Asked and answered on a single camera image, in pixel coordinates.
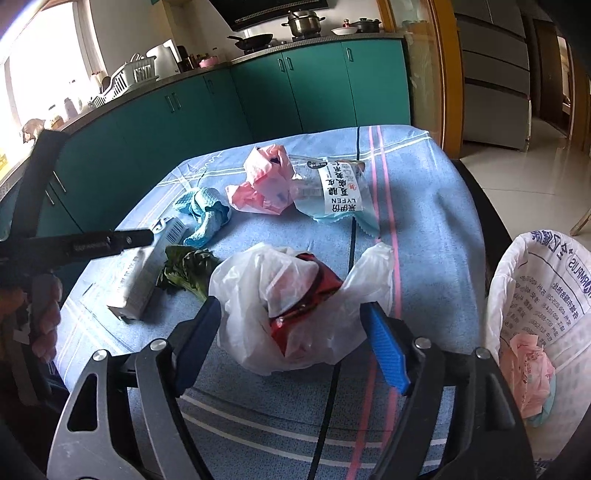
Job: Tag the grey refrigerator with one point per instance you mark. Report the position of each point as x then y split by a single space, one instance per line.
494 92

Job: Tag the wicker basket with white liner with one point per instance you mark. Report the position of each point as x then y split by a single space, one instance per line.
531 286

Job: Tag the white carton box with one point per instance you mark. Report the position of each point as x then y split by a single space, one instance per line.
138 281

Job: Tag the blue dishcloth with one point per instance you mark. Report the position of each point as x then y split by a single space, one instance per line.
205 226

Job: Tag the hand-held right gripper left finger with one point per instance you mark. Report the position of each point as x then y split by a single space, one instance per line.
198 341

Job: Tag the black wok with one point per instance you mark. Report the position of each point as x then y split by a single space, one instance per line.
256 42

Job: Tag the teal base cabinets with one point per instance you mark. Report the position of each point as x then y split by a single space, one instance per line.
300 92

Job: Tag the blue striped tablecloth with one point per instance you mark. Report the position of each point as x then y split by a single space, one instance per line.
415 240

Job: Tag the pink printed wrapper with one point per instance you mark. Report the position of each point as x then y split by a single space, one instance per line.
531 369

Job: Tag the black lidded pot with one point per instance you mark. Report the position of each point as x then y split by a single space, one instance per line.
367 25

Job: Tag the clear packet with white label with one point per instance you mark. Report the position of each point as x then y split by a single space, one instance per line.
337 194

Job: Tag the steel stock pot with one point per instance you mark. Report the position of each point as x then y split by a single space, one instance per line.
304 25

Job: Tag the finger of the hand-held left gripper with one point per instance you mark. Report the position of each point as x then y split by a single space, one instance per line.
44 184
92 247

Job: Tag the pink bowl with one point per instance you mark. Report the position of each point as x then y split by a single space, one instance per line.
210 62

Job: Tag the red snack packet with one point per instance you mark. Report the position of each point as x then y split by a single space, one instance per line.
323 281

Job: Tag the pink plastic bag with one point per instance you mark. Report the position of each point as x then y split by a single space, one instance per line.
263 184

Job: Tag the wooden framed glass door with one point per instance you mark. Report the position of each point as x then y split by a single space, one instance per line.
445 92

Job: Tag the green vegetable leaf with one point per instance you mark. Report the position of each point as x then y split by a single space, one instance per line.
184 267

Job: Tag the person's left hand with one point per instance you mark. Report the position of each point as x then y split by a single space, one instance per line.
48 318

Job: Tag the white dish rack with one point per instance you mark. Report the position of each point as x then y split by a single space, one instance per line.
134 71

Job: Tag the brown crumpled cloth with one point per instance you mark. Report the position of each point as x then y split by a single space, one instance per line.
33 130

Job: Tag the gas stove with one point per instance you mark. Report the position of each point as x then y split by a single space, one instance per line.
281 43

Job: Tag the brown wooden door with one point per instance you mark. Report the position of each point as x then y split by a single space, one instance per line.
545 69

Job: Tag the white electric kettle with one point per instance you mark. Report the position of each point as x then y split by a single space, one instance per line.
164 60

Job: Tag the black range hood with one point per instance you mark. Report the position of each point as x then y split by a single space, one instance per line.
258 9

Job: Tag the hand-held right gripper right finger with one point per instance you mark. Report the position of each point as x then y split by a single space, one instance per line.
385 346

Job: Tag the white bowl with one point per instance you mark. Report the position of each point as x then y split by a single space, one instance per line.
344 30

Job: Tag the kitchen window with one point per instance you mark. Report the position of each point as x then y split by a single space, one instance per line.
46 69

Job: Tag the white plastic bag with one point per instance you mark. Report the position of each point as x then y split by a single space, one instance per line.
249 286

